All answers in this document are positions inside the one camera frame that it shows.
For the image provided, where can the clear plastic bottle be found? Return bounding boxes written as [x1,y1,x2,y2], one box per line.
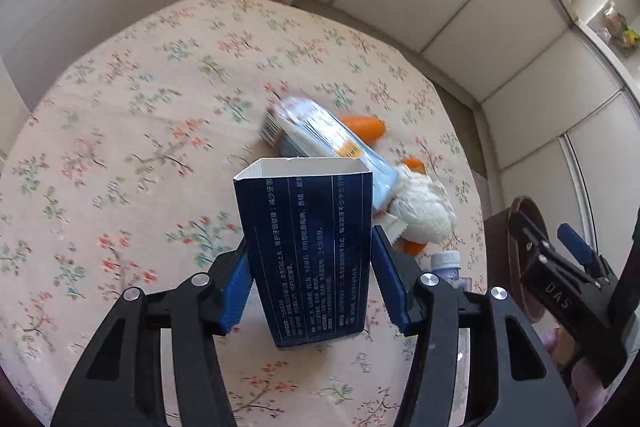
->
[431,251,473,295]

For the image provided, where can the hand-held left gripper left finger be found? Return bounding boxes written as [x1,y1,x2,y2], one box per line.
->
[50,237,256,427]

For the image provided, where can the person's right hand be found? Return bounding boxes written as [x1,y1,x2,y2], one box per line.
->
[542,324,586,370]

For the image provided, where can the dark blue cardboard box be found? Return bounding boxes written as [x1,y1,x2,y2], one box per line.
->
[233,157,375,349]

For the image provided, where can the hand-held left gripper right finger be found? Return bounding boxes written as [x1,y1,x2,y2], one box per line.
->
[370,224,566,427]

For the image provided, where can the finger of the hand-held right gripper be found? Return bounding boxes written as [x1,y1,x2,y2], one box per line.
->
[556,223,618,288]
[507,211,553,275]

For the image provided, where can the white tissue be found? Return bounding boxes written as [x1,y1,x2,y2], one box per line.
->
[382,167,457,244]

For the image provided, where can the floral tablecloth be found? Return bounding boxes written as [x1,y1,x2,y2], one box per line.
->
[0,0,488,427]

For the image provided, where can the light blue carton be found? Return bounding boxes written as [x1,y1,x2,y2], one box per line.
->
[258,94,401,212]

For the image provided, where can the white kitchen cabinets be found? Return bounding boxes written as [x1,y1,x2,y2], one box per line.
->
[295,0,640,258]

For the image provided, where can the green yellow package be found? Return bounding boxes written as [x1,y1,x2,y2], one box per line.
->
[619,27,640,54]

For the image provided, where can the brown waste bin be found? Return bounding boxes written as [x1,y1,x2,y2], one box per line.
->
[482,196,556,323]

